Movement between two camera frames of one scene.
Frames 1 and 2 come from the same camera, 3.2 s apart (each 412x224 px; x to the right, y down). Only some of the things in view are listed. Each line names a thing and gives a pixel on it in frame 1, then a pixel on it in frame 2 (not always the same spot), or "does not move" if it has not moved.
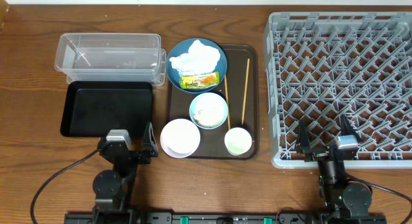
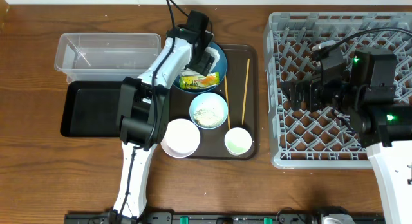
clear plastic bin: (111, 57) does not move
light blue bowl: (208, 111) does not move
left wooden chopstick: (227, 102) does not move
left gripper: (151, 144) → (206, 64)
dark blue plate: (182, 47) does not move
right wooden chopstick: (246, 90) does not move
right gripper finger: (302, 142) → (297, 91)
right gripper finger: (346, 128) → (300, 93)
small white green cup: (237, 141) does not move
